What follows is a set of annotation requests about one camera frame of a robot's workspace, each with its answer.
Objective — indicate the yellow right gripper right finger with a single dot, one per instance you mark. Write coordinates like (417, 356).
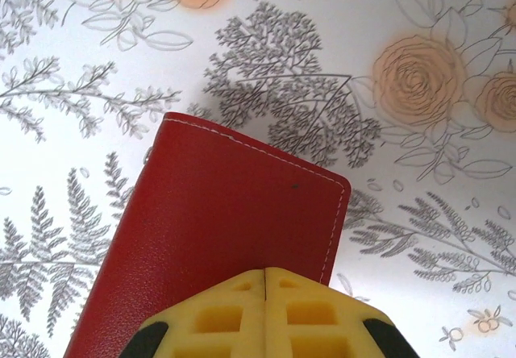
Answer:
(314, 325)

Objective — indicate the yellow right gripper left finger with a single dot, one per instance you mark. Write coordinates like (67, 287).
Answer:
(217, 325)

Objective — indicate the red leather card holder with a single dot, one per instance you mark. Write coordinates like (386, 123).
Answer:
(221, 213)

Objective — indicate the floral patterned table sheet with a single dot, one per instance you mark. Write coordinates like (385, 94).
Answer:
(80, 51)

